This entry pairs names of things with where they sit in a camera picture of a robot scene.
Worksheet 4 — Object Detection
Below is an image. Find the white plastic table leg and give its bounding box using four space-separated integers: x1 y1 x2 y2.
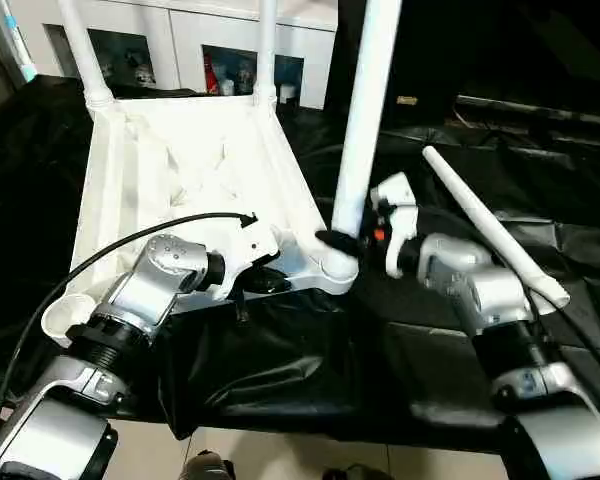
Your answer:
251 0 280 110
57 0 118 110
319 0 405 275
422 145 572 310

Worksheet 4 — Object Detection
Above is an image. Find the white plastic table top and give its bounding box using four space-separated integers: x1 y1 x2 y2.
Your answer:
40 92 362 350

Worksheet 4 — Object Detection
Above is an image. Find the black mat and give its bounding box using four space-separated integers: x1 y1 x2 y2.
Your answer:
0 74 600 456

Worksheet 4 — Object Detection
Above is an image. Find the black box with gold label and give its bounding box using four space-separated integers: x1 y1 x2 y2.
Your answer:
329 0 462 132

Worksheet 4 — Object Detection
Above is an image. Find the dark right robot foot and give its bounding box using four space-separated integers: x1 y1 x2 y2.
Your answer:
323 464 372 480

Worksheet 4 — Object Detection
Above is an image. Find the black rod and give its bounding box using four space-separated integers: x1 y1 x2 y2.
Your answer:
453 94 600 129

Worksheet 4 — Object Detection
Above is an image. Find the red bottle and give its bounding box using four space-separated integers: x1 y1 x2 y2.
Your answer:
205 52 221 95

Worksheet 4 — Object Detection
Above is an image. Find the white cabinet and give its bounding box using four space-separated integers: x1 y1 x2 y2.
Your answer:
22 0 340 111

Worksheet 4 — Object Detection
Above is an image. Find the white and teal pole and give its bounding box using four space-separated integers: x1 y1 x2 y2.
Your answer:
0 0 37 85

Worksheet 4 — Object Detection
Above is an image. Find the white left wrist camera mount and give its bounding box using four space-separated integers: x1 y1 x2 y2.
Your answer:
213 213 282 305

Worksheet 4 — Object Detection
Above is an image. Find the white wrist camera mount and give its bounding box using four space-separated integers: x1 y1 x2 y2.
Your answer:
369 172 422 280
213 213 282 305

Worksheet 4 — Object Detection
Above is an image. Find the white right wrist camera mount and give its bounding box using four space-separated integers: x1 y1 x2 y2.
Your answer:
369 172 422 280

